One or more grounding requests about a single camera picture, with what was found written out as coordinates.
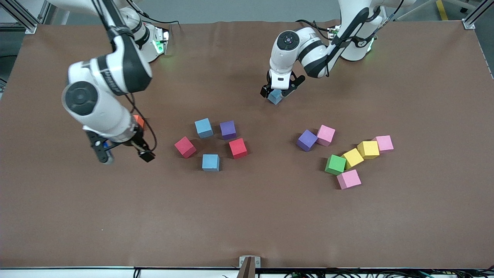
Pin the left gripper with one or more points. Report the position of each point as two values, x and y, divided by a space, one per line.
265 91

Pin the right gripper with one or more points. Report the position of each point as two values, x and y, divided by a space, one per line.
136 139

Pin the light blue foam block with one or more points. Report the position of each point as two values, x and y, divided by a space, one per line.
210 162
275 98
203 128

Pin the red foam block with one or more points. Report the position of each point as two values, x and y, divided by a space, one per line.
185 147
238 148

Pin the purple foam block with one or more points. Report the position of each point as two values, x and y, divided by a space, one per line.
228 130
307 140

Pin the pink foam block with dents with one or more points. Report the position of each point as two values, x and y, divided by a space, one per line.
326 135

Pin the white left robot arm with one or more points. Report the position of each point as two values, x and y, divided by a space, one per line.
345 15

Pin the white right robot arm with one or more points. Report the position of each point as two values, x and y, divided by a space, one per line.
112 116

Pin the orange foam block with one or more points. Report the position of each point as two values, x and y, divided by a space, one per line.
139 121

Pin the green lit base box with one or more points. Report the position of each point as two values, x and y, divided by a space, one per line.
334 34

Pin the green foam block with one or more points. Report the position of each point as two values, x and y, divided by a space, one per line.
335 165

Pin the yellow foam block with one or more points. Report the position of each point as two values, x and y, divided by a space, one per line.
368 150
353 158

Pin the brown table cover sheet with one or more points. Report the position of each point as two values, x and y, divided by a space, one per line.
247 224

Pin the metal mount bracket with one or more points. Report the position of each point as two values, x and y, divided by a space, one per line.
249 266

